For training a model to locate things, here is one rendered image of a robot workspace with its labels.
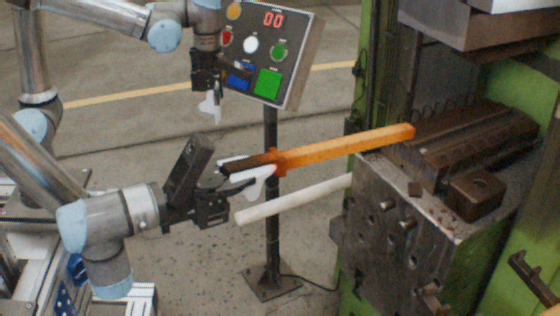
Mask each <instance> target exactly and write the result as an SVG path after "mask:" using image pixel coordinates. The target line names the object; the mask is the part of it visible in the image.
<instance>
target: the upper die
mask: <svg viewBox="0 0 560 316"><path fill-rule="evenodd" d="M397 12H398V18H397V20H398V21H399V22H400V23H403V24H405V25H407V26H410V27H412V28H414V29H417V30H418V31H420V32H423V33H425V34H427V35H430V36H431V37H432V38H434V39H437V40H439V41H440V42H443V43H445V44H447V45H450V46H452V47H454V48H456V49H458V50H459V51H460V52H463V53H464V52H467V51H471V50H478V49H481V48H484V47H485V48H488V47H491V46H494V45H496V46H498V45H501V44H504V43H506V44H508V43H511V42H517V41H519V40H526V39H529V38H531V39H532V38H535V37H541V36H544V35H545V36H547V35H549V34H555V33H560V6H555V7H553V6H552V7H549V8H548V7H545V8H542V7H541V8H538V9H536V8H534V9H531V10H530V9H527V10H520V11H512V12H505V13H502V12H501V13H497V14H494V13H493V14H489V13H487V12H484V11H482V10H480V9H478V8H475V7H473V6H470V5H467V1H465V2H460V1H458V0H399V5H398V11H397Z"/></svg>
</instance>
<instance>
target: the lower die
mask: <svg viewBox="0 0 560 316"><path fill-rule="evenodd" d="M512 109H513V110H514V111H516V112H518V113H519V114H521V115H520V116H518V117H515V118H513V119H511V118H510V119H509V120H506V121H504V122H501V123H499V124H497V125H495V126H492V127H489V128H487V129H484V130H483V131H477V132H475V133H472V134H469V135H467V136H465V137H462V138H459V139H457V140H455V141H452V142H449V143H446V144H444V145H441V146H439V147H436V148H433V149H430V150H428V151H426V152H423V153H422V156H421V157H420V156H419V155H417V154H416V153H415V152H413V151H412V146H413V145H415V144H418V143H421V142H424V141H427V140H429V139H432V138H435V137H438V136H441V135H444V134H445V133H448V132H451V131H454V130H456V129H459V128H462V127H465V126H467V125H470V124H473V123H475V122H476V123H477V122H480V121H482V120H485V119H488V118H490V117H493V116H495V115H498V114H500V113H503V112H504V113H505V112H508V111H509V110H512ZM527 116H528V114H527V113H525V112H522V111H521V110H519V109H518V108H516V107H514V106H513V107H511V108H510V107H508V106H506V105H504V104H502V103H501V102H497V103H496V102H495V101H493V100H491V99H490V98H485V99H483V100H479V101H477V102H476V103H471V104H466V106H460V107H457V108H455V110H453V109H451V110H449V111H446V112H444V113H439V114H437V115H434V116H433V118H430V117H428V118H427V117H424V118H421V119H420V120H416V121H413V122H410V123H408V124H410V125H411V126H413V127H414V129H415V133H414V137H413V138H412V139H408V140H404V141H400V142H396V143H392V144H388V145H384V146H381V148H380V153H381V154H382V155H384V156H385V157H386V158H388V159H389V160H390V161H391V162H393V164H394V165H395V166H396V167H398V168H399V169H400V170H402V171H403V172H404V173H406V174H407V175H408V176H409V177H411V178H412V179H413V180H415V181H416V182H417V183H421V186H422V187H424V189H425V190H426V191H428V192H429V193H430V194H431V195H434V194H437V193H439V192H442V191H443V190H441V189H440V188H439V187H438V182H440V181H441V179H443V178H445V176H446V174H447V171H448V168H449V164H450V162H449V159H448V158H447V157H446V156H444V157H443V159H441V158H440V156H441V155H442V154H443V153H446V154H448V155H449V156H450V157H451V159H452V162H453V164H452V168H451V172H450V175H451V174H452V173H455V172H458V170H459V167H461V163H462V160H463V155H462V153H461V152H460V151H457V152H456V153H453V151H454V150H455V149H456V148H460V149H462V150H463V151H464V153H465V155H466V160H465V163H464V167H463V168H467V167H468V166H470V165H471V164H472V162H473V160H474V157H475V154H476V150H475V148H474V147H473V146H468V148H466V146H467V144H468V143H473V144H475V145H476V146H477V150H478V154H477V161H476V163H478V162H481V161H482V160H483V159H484V156H485V153H486V150H487V144H486V143H485V142H484V141H481V142H480V144H478V143H477V141H478V140H479V139H480V138H484V139H485V140H486V141H487V142H488V143H489V144H490V150H489V153H488V156H487V158H489V157H491V156H493V155H494V154H495V152H496V151H497V146H498V140H497V139H496V137H492V138H491V140H490V139H489V137H490V135H492V134H495V135H497V136H498V137H499V138H500V140H501V146H500V149H499V151H498V153H500V152H502V151H505V148H507V145H508V139H509V137H508V135H507V133H505V132H503V133H502V135H500V132H501V130H507V131H508V132H509V133H510V134H511V136H512V140H511V143H510V145H509V149H511V148H513V147H514V146H515V144H516V143H517V138H518V135H519V132H518V130H517V129H516V128H512V131H510V128H511V126H513V125H516V126H518V127H519V128H520V129H521V138H520V141H519V144H521V143H523V142H527V143H530V142H532V141H534V140H536V138H537V134H538V132H539V130H540V125H539V124H538V123H536V122H535V121H533V120H531V119H530V118H528V117H527ZM400 165H402V166H403V169H401V167H400Z"/></svg>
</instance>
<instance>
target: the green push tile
mask: <svg viewBox="0 0 560 316"><path fill-rule="evenodd" d="M282 78H283V75H280V74H277V73H274V72H270V71H267V70H264V69H262V70H261V73H259V76H258V80H257V83H256V86H255V89H254V94H257V95H260V96H264V97H267V98H269V99H272V100H276V98H277V95H278V91H279V88H280V85H281V82H282Z"/></svg>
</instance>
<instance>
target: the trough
mask: <svg viewBox="0 0 560 316"><path fill-rule="evenodd" d="M520 115H521V114H519V113H518V112H516V111H514V110H513V109H512V110H509V111H508V112H505V113H504V112H503V113H500V114H498V115H495V116H493V117H490V118H488V119H485V120H482V121H480V122H477V123H476V122H475V123H473V124H470V125H467V126H465V127H462V128H459V129H456V130H454V131H451V132H448V133H445V134H444V135H441V136H438V137H435V138H432V139H429V140H427V141H424V142H421V143H418V144H415V145H413V146H412V151H413V152H415V153H416V154H417V155H419V156H420V157H421V156H422V152H421V151H420V150H421V149H427V150H430V149H433V148H436V147H439V146H441V145H444V144H446V143H449V142H452V141H455V140H457V139H459V138H462V137H465V136H467V135H469V134H472V133H475V132H477V131H483V130H484V129H487V128H489V127H492V126H495V125H497V124H499V123H501V122H504V121H506V120H509V119H510V118H511V119H513V118H515V117H518V116H520Z"/></svg>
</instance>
